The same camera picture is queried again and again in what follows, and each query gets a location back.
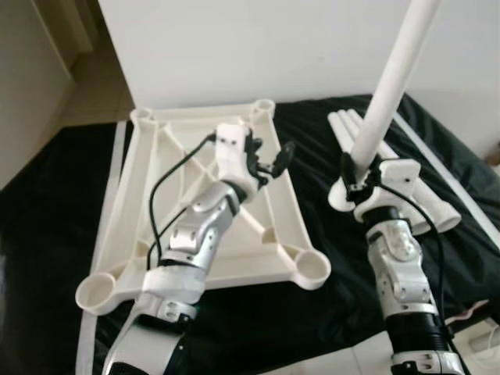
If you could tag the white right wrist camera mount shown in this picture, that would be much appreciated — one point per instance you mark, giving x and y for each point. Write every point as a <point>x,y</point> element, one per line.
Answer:
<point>398,176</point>

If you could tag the brown wooden object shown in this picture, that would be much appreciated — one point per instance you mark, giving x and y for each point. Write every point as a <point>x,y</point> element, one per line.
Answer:
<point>494,158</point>

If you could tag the black stand bar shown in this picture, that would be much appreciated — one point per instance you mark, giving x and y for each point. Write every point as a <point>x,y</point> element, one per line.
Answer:
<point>476,330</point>

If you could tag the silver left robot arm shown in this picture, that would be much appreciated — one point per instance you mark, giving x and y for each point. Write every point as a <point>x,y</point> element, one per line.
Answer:
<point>187,234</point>

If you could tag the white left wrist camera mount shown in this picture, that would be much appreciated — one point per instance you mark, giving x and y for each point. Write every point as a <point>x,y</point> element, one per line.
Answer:
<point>233,152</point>

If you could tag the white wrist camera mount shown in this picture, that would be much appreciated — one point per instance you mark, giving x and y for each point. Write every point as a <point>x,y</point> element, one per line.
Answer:
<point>233,152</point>
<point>398,176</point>

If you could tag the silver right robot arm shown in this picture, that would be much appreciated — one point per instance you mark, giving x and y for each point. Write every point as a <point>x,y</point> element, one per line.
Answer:
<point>398,266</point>

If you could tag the pink object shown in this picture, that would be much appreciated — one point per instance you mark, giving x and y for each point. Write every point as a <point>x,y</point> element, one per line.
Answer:
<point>473,312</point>

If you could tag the black cloth cover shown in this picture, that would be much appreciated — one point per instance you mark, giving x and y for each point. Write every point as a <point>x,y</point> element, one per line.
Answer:
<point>47,234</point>

